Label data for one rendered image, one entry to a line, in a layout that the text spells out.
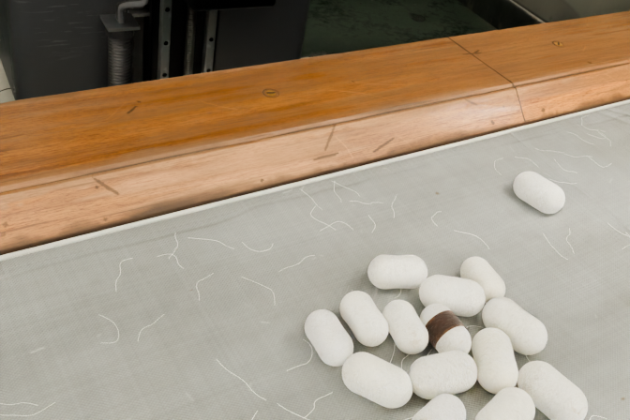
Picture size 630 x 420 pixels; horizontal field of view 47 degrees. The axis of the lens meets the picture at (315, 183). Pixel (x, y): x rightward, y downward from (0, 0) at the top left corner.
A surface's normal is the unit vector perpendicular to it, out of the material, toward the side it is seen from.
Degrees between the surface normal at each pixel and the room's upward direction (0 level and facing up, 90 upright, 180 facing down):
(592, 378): 0
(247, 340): 0
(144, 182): 45
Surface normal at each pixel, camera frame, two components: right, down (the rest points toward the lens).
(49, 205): 0.49, -0.15
